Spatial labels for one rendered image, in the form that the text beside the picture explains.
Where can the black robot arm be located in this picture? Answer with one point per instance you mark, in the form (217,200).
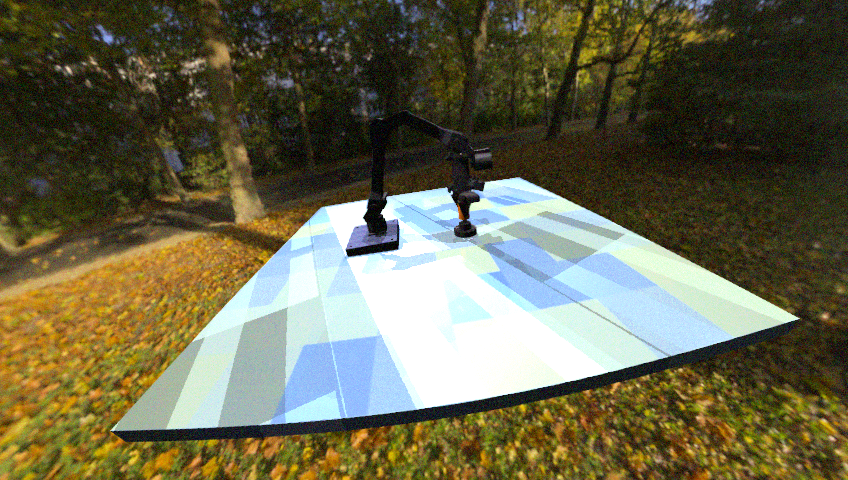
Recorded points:
(379,130)

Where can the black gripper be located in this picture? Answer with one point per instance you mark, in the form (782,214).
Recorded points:
(461,195)

